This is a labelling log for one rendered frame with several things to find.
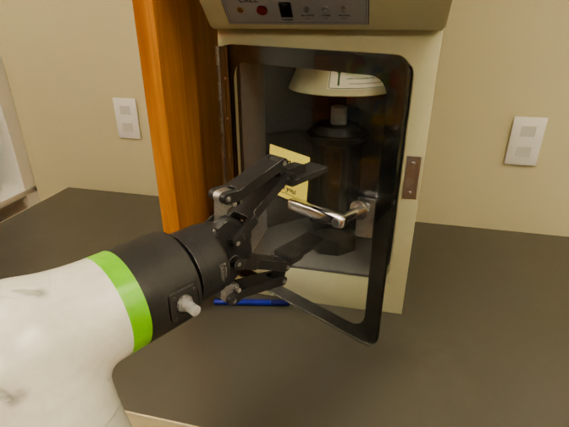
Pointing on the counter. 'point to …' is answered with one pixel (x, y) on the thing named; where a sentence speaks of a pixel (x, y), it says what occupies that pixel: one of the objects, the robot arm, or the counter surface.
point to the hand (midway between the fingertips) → (306, 208)
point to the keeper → (411, 177)
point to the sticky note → (288, 163)
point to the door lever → (358, 210)
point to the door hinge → (220, 99)
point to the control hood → (408, 18)
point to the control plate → (356, 13)
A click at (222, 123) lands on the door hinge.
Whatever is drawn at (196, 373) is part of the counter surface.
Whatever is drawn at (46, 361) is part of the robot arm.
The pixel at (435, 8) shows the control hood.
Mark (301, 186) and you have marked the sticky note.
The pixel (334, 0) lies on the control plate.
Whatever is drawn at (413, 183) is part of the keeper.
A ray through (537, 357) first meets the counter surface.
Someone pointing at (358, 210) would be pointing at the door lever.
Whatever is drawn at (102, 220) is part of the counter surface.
